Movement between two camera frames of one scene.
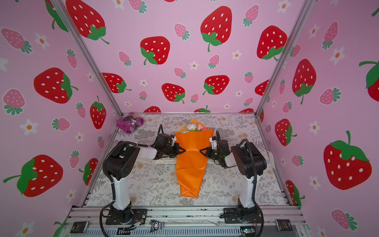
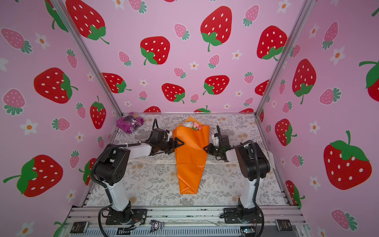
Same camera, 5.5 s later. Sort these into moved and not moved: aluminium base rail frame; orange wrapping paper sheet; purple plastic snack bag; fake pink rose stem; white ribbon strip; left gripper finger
Moved: fake pink rose stem; left gripper finger
Not moved: purple plastic snack bag; aluminium base rail frame; white ribbon strip; orange wrapping paper sheet
